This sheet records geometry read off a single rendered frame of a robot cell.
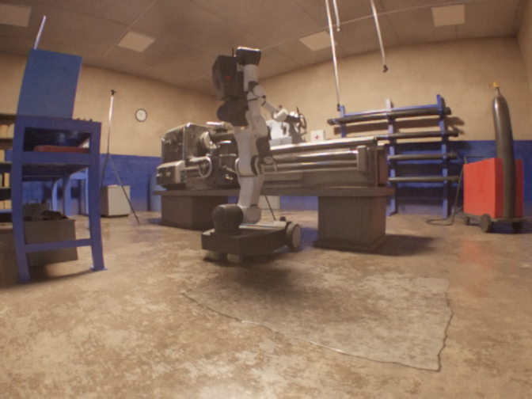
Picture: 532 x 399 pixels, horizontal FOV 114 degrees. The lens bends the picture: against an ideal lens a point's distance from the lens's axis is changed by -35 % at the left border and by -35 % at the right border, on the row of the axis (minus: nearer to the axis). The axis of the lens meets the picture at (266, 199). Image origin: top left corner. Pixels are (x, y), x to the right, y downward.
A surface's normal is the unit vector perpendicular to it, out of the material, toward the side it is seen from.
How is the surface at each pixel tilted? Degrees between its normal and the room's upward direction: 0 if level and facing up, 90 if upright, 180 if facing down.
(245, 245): 90
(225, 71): 91
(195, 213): 90
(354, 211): 90
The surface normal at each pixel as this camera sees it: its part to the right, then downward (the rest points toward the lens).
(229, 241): -0.48, 0.04
